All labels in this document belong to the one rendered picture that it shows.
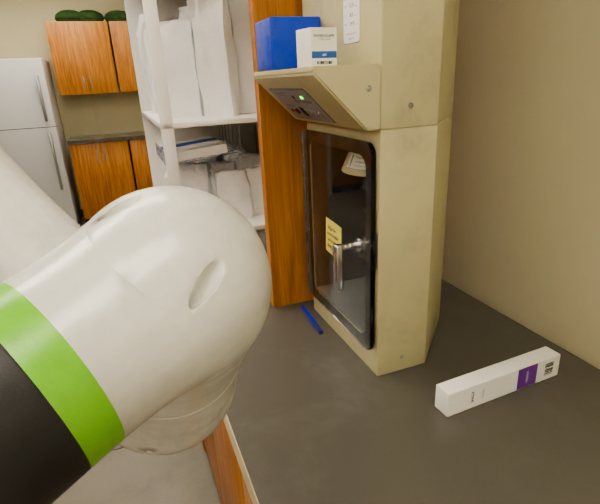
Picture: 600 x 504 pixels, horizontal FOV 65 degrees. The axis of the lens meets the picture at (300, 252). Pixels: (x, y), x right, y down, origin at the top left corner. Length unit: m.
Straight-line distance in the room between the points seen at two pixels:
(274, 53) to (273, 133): 0.23
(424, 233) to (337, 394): 0.34
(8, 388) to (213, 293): 0.09
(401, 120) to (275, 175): 0.41
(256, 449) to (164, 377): 0.60
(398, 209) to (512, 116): 0.44
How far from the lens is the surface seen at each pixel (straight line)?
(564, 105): 1.09
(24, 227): 0.41
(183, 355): 0.22
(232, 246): 0.23
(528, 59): 1.16
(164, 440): 0.35
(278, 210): 1.14
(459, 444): 0.84
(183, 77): 2.09
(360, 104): 0.77
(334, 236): 0.97
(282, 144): 1.11
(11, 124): 5.64
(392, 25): 0.79
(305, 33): 0.84
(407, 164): 0.82
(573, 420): 0.94
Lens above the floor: 1.49
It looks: 20 degrees down
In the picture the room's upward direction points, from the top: 3 degrees counter-clockwise
